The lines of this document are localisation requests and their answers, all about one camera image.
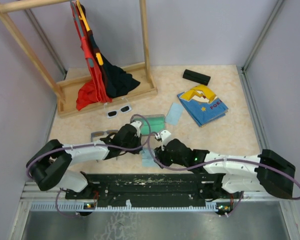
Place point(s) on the grey blue sunglasses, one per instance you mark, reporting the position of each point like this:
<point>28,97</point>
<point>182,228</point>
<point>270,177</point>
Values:
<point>98,134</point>

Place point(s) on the black glasses case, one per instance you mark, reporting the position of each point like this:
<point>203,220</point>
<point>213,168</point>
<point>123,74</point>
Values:
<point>196,77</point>

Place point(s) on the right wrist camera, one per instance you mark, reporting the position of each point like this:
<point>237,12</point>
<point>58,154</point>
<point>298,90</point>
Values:
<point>164,136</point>

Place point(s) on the light blue flat lens cloth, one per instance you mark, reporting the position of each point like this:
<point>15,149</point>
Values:
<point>174,114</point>

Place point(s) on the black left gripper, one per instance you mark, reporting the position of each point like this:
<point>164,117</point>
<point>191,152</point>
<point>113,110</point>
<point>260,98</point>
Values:
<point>138,141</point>

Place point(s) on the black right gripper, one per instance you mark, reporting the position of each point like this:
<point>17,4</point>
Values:
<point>160,156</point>

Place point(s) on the red hanging garment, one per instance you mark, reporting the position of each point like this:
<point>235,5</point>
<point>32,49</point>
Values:
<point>92,91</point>

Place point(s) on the grey glasses case green lining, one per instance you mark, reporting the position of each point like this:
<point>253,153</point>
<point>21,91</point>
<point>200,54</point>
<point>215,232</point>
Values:
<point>156,122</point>

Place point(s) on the blue yellow folded cloth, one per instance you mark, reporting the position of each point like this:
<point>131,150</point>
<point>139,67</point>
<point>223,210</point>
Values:
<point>202,104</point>

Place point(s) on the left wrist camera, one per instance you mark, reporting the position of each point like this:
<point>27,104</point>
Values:
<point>137,125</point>

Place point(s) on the white sunglasses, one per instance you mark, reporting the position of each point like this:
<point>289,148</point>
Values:
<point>123,109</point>

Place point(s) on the black hanging garment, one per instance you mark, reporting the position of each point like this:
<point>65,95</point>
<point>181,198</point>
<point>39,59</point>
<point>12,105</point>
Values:
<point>117,82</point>

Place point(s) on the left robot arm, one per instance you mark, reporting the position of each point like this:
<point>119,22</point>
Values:
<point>49,168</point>

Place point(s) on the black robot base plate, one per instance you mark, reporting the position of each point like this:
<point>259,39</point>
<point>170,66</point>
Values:
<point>152,190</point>

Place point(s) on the yellow clothes hanger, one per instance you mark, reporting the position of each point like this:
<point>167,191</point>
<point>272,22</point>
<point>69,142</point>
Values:
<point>92,41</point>

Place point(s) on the light blue lens cloth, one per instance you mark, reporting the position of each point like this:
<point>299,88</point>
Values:
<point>174,114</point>
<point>146,158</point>

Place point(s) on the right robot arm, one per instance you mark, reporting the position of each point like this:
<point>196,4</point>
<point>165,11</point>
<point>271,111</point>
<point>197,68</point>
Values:
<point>265,172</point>

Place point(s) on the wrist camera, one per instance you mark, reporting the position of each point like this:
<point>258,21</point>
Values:
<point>164,136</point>
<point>137,125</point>

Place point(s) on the wooden clothes rack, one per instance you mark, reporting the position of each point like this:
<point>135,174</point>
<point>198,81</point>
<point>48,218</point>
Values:
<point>65,90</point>

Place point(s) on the grey red clothes hanger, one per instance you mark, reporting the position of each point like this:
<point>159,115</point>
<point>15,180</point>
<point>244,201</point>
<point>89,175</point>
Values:
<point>80,22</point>

